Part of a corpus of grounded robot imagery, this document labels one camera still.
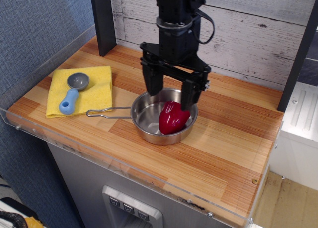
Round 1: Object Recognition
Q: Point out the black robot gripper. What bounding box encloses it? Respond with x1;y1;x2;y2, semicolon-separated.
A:
140;26;211;111

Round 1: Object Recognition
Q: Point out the red toy beet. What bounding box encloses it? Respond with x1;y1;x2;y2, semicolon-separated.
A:
159;101;190;135

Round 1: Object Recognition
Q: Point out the small steel pot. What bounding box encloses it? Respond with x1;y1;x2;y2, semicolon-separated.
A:
86;88;198;145

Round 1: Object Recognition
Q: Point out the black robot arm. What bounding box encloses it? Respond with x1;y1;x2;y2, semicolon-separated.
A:
140;0;214;111

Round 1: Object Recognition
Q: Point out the yellow cloth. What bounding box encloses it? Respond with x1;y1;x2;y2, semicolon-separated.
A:
45;65;113;119

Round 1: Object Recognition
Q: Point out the blue grey toy scoop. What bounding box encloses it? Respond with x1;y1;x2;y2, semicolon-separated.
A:
59;72;90;115

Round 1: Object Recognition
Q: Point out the grey toy fridge cabinet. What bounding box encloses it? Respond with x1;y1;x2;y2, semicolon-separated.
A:
49;144;226;228

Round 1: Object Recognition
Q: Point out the silver dispenser panel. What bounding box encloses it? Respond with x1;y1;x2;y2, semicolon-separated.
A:
102;185;163;228

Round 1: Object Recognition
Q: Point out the white ribbed appliance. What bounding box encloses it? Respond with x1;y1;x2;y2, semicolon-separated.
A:
269;82;318;190

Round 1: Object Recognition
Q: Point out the clear acrylic guard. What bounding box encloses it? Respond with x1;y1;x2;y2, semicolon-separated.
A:
0;24;284;226

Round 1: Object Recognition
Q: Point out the yellow black object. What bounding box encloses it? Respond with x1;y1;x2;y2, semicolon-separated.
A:
24;217;45;228

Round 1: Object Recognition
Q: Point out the left black shelf post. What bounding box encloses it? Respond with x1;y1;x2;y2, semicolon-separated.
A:
91;0;117;56

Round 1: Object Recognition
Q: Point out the black shelf post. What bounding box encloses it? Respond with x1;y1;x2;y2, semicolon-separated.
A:
91;0;117;56
277;0;318;112

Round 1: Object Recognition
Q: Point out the right black shelf post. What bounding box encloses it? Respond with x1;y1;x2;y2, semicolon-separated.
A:
277;0;318;112

